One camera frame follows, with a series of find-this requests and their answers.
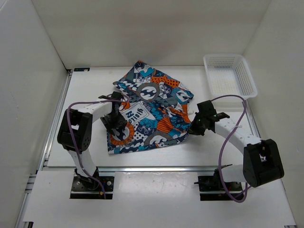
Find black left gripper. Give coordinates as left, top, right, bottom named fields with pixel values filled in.
left=99, top=110, right=126, bottom=135

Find colourful patterned shorts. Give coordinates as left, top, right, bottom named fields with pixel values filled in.
left=107, top=61, right=194, bottom=154

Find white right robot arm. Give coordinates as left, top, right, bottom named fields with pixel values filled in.
left=190, top=113, right=285, bottom=190

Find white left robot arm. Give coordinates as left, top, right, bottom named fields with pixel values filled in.
left=57, top=92, right=127, bottom=190

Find white plastic mesh basket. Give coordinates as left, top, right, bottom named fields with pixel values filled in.
left=203, top=54, right=257, bottom=100

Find small blue label sticker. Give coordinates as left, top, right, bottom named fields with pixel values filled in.
left=74, top=67, right=90, bottom=72

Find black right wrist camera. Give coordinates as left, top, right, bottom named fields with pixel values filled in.
left=197, top=100, right=217, bottom=116

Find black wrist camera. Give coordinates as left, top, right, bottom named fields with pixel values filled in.
left=111, top=91, right=123, bottom=101
left=197, top=100, right=217, bottom=116

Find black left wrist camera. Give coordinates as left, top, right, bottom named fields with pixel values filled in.
left=111, top=91, right=123, bottom=101

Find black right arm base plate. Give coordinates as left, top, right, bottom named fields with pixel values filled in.
left=194, top=176, right=245, bottom=201

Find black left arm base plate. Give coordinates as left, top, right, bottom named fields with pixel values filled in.
left=70, top=175, right=114, bottom=200

